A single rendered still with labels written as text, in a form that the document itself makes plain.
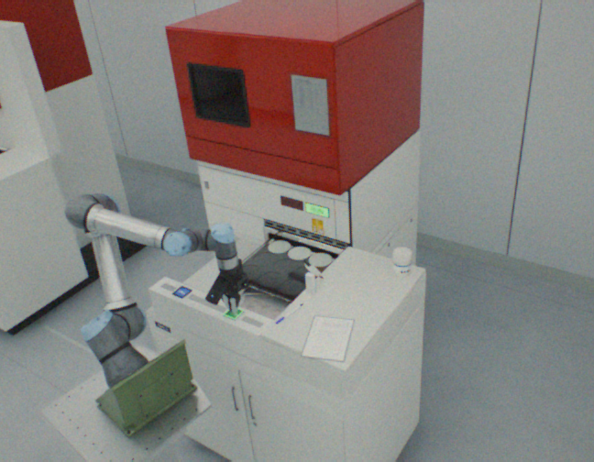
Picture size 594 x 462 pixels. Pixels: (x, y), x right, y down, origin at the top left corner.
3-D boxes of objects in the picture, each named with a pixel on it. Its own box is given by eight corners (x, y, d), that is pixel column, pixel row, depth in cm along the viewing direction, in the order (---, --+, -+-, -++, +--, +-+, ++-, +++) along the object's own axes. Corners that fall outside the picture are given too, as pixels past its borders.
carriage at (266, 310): (223, 292, 244) (222, 286, 243) (295, 320, 226) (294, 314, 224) (210, 302, 239) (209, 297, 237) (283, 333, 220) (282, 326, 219)
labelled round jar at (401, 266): (397, 265, 232) (398, 245, 227) (413, 269, 228) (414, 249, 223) (389, 274, 227) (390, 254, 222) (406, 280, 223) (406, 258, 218)
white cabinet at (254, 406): (258, 361, 328) (239, 238, 285) (419, 434, 279) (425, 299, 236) (179, 444, 285) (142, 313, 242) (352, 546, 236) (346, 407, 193)
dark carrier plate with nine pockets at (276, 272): (276, 236, 269) (276, 236, 269) (341, 257, 252) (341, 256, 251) (228, 277, 246) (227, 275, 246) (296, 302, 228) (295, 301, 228)
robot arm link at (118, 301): (102, 350, 205) (65, 198, 203) (124, 339, 219) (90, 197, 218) (132, 345, 202) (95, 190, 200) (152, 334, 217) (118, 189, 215)
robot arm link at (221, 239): (212, 220, 200) (236, 221, 199) (217, 247, 206) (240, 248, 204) (204, 232, 194) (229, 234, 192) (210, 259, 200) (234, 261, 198)
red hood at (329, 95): (281, 105, 321) (271, -10, 289) (420, 128, 280) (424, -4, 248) (188, 159, 270) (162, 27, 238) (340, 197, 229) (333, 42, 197)
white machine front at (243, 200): (212, 225, 297) (199, 153, 276) (353, 270, 255) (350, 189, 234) (208, 228, 295) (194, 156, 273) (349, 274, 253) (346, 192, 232)
